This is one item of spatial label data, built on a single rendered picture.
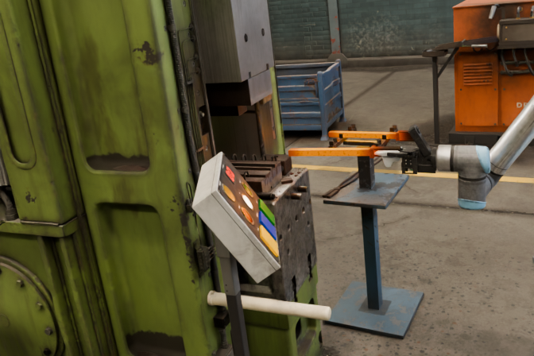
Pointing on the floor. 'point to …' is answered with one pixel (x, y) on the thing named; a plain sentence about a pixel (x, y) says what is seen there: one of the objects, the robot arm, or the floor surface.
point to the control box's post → (229, 266)
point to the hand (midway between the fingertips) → (378, 150)
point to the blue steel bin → (311, 96)
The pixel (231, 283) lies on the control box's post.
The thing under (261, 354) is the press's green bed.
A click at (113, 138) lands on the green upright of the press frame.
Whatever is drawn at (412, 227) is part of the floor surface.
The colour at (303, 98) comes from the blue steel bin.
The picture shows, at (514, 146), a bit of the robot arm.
